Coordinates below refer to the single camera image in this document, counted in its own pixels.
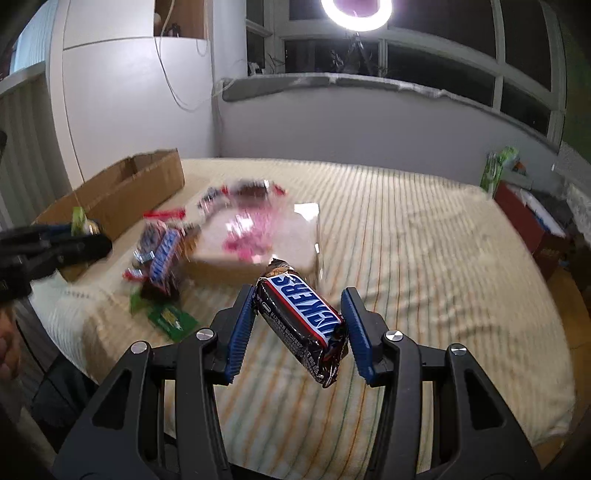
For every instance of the person's hand at left edge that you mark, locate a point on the person's hand at left edge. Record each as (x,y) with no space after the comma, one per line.
(10,345)

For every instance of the green package on shelf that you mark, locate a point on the green package on shelf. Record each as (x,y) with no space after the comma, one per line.
(498,163)

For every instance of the cardboard box brown open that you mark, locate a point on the cardboard box brown open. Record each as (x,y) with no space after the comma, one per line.
(117,197)

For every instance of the red wrapped snack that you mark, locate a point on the red wrapped snack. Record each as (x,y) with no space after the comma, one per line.
(166,215)

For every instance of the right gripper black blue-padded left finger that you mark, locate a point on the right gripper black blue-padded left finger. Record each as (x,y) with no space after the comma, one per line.
(154,415)

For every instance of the dark red candy packet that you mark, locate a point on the dark red candy packet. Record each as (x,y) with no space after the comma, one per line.
(253,188)

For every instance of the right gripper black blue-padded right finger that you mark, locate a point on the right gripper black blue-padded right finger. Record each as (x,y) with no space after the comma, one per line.
(475,434)

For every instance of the ring light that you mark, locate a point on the ring light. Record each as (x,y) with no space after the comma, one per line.
(359,16)

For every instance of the green snack packet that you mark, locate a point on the green snack packet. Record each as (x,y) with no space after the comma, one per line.
(175,323)

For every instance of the Snickers bar in pile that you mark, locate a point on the Snickers bar in pile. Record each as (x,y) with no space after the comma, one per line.
(162,282)

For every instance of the snickers bar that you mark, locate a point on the snickers bar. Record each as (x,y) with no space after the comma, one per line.
(311,329)
(162,282)

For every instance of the clear plastic pink-printed bag box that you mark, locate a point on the clear plastic pink-printed bag box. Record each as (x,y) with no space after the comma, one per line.
(236,244)

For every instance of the red storage box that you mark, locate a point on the red storage box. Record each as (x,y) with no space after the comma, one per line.
(544,245)

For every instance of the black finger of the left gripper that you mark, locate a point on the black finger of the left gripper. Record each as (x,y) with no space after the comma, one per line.
(37,251)

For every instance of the cream striped bedspread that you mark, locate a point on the cream striped bedspread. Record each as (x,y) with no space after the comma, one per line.
(439,261)

